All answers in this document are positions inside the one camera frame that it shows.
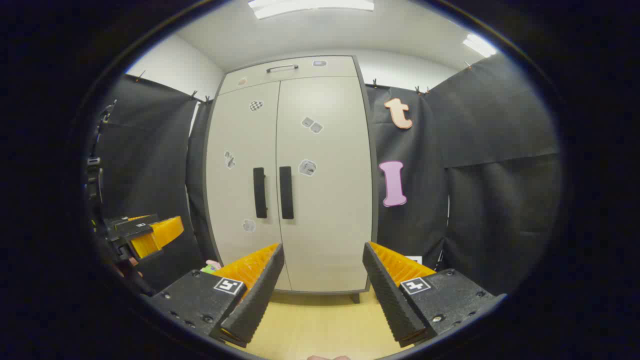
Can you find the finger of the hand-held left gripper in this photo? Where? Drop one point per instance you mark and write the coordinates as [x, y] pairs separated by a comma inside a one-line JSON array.
[[167, 231], [145, 246]]

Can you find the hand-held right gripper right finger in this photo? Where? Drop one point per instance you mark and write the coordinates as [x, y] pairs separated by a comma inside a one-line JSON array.
[[392, 300]]

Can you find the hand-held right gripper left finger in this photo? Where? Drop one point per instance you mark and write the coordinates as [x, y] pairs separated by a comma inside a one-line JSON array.
[[260, 295]]

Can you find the beige shoe cabinet door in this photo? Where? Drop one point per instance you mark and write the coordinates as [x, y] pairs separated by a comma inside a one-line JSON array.
[[335, 215], [235, 190]]

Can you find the grey double-door shoe cabinet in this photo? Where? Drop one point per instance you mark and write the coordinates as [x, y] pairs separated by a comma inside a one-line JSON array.
[[362, 150]]

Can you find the beige cabinet drawer front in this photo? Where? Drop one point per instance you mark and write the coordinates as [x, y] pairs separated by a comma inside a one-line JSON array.
[[330, 70]]

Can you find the white printed card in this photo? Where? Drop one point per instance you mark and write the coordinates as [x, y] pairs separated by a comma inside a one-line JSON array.
[[414, 259]]

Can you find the green pink small object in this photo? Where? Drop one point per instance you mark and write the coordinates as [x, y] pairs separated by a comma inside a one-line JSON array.
[[211, 267]]

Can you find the black equipment stand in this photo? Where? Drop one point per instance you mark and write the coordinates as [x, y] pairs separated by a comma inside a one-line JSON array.
[[94, 175]]

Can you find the ceiling light panel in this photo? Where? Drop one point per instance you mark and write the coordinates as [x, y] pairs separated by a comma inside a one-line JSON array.
[[479, 45], [310, 7]]

